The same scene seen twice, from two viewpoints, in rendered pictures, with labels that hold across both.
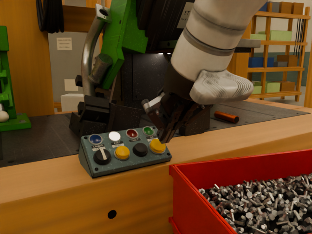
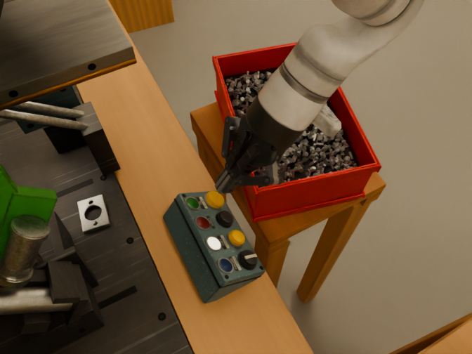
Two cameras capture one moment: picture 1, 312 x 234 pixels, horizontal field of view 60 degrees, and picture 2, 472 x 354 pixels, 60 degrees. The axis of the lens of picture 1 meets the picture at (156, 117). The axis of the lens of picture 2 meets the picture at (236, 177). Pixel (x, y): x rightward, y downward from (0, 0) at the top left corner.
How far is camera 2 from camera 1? 65 cm
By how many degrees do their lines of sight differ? 78
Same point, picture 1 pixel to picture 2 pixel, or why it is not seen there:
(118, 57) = (53, 198)
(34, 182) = (271, 341)
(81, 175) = (253, 290)
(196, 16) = (336, 83)
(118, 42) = (10, 183)
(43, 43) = not seen: outside the picture
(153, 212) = not seen: hidden behind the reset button
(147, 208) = not seen: hidden behind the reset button
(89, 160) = (253, 274)
